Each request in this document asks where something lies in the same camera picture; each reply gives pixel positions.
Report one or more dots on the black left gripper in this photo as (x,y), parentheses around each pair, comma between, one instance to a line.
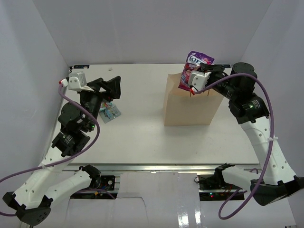
(113,86)

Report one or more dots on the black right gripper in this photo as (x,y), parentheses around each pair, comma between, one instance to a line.
(207,67)

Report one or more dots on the purple Fox's candy bag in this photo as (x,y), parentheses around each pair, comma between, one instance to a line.
(193,60)

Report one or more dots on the grey Himalaya mints packet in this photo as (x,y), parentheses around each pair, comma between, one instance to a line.
(108,112)

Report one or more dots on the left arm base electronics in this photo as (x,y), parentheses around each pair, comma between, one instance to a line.
(102,189)

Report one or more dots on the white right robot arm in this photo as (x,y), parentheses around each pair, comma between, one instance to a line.
(255,116)

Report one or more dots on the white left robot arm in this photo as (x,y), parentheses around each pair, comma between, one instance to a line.
(52,182)

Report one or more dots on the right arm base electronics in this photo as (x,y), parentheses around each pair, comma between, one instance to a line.
(210,190)

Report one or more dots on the brown paper bag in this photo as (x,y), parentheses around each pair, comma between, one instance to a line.
(180,108)

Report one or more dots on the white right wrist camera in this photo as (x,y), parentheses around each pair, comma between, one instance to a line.
(197,81)

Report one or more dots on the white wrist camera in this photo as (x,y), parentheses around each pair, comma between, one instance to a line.
(197,81)
(76,82)

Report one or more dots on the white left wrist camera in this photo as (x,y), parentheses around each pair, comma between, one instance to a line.
(76,82)

